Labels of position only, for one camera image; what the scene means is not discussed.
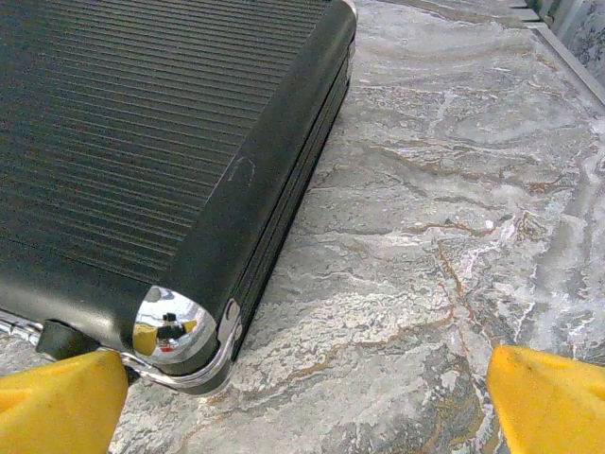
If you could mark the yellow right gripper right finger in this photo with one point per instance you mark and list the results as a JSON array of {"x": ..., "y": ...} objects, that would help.
[{"x": 553, "y": 406}]

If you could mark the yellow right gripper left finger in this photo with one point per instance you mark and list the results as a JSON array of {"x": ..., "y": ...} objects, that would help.
[{"x": 57, "y": 406}]

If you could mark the black ribbed case chrome corners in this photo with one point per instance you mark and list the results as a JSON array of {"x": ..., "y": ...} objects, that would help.
[{"x": 142, "y": 142}]

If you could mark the aluminium table edge rail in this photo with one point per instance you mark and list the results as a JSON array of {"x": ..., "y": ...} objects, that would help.
[{"x": 574, "y": 68}]

